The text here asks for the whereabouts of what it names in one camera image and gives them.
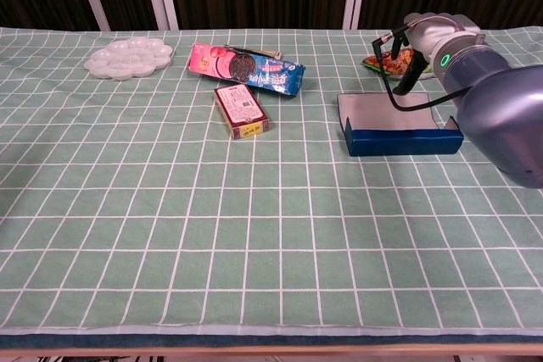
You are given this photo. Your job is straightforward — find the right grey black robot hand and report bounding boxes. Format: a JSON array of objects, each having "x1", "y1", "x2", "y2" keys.
[{"x1": 389, "y1": 12, "x2": 483, "y2": 96}]

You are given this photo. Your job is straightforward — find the dark blue glasses case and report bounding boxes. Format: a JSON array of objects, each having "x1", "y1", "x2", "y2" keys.
[{"x1": 337, "y1": 91, "x2": 465, "y2": 157}]

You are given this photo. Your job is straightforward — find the green orange snack bag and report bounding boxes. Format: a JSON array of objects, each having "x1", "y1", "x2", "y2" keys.
[{"x1": 361, "y1": 48, "x2": 436, "y2": 81}]

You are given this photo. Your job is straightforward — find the pink blue cookie box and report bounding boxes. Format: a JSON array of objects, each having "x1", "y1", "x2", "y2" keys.
[{"x1": 188, "y1": 42, "x2": 306, "y2": 98}]

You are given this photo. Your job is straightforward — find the small red yellow box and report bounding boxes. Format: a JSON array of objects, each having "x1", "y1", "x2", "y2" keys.
[{"x1": 213, "y1": 84, "x2": 272, "y2": 141}]

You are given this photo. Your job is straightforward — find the green white checked tablecloth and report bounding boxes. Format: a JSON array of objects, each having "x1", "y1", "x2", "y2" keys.
[{"x1": 0, "y1": 26, "x2": 543, "y2": 337}]

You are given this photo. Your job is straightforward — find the white flower paint palette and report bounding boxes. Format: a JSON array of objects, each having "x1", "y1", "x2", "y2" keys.
[{"x1": 83, "y1": 37, "x2": 175, "y2": 81}]

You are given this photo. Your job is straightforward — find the dark blue under cloth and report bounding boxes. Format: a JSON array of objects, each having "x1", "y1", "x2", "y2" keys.
[{"x1": 0, "y1": 333, "x2": 543, "y2": 349}]

